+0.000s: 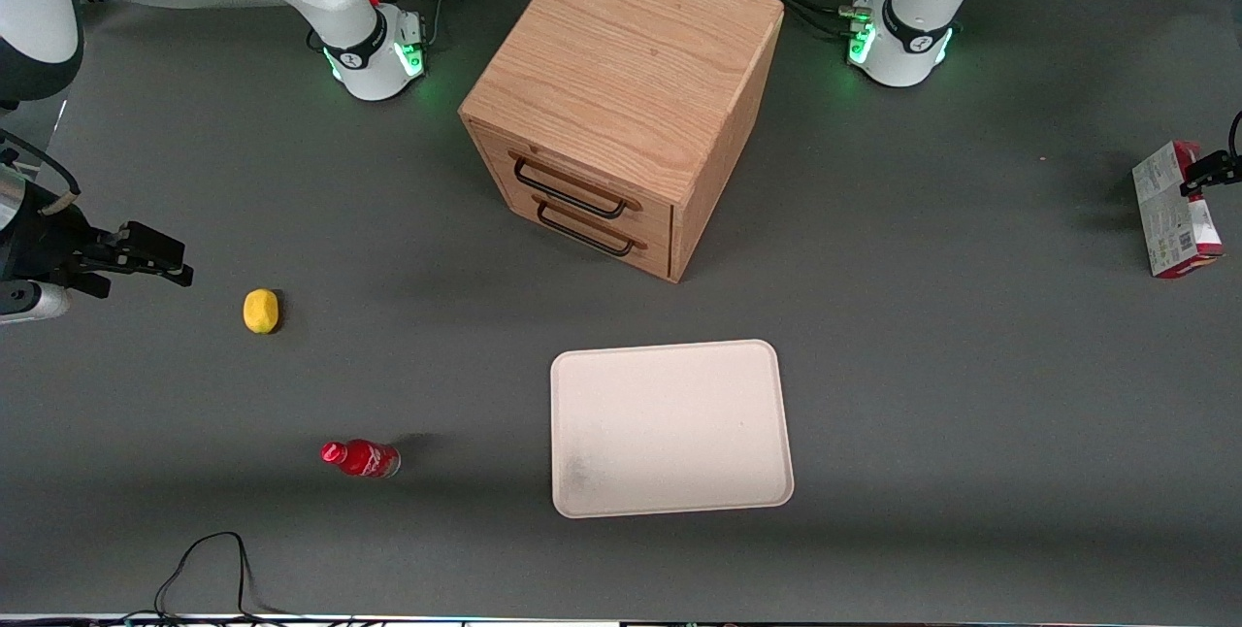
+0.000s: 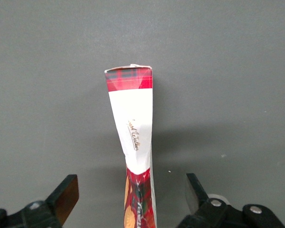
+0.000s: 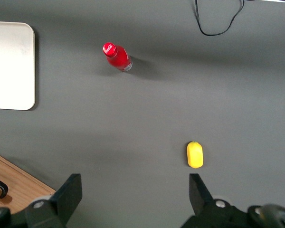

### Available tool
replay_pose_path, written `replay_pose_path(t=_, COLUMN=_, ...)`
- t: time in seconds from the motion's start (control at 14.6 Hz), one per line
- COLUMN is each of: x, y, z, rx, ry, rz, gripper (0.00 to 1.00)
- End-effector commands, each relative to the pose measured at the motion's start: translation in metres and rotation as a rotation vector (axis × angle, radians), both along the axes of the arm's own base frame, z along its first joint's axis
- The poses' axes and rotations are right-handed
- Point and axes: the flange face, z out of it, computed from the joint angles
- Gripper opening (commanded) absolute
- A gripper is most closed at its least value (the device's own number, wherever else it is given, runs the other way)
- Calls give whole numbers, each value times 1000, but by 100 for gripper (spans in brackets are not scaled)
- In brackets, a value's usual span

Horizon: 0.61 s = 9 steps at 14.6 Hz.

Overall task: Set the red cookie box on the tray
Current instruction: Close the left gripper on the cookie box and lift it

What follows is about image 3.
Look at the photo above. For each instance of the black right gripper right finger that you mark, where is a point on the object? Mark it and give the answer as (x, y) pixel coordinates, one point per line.
(204, 206)

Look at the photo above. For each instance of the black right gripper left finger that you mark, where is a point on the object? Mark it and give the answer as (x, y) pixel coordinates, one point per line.
(61, 202)

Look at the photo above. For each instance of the beige plastic tray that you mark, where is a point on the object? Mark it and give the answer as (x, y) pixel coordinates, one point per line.
(12, 66)

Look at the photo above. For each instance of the wooden drawer cabinet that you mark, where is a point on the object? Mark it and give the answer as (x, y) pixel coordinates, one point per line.
(38, 181)

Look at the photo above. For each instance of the wooden drawer front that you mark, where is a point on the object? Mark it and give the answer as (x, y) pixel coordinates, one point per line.
(21, 187)

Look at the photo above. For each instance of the yellow lemon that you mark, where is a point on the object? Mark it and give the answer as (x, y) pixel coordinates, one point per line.
(194, 155)

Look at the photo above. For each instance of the red cola bottle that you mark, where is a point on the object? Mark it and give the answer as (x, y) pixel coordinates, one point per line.
(118, 59)

